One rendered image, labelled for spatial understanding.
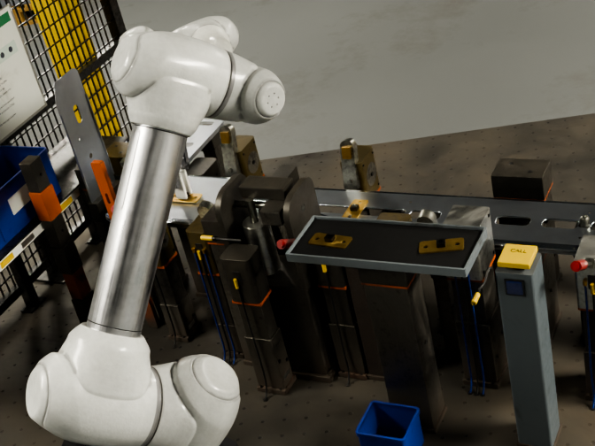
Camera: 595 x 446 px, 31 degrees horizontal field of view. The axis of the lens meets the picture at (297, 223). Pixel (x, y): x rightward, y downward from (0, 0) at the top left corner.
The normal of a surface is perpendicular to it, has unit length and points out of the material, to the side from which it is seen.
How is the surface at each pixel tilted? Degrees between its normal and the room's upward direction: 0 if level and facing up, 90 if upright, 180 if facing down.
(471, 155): 0
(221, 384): 46
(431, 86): 0
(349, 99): 0
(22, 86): 90
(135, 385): 77
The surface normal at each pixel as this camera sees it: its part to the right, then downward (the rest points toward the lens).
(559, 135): -0.21, -0.83
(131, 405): 0.58, -0.06
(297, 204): 0.89, 0.07
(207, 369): 0.63, -0.64
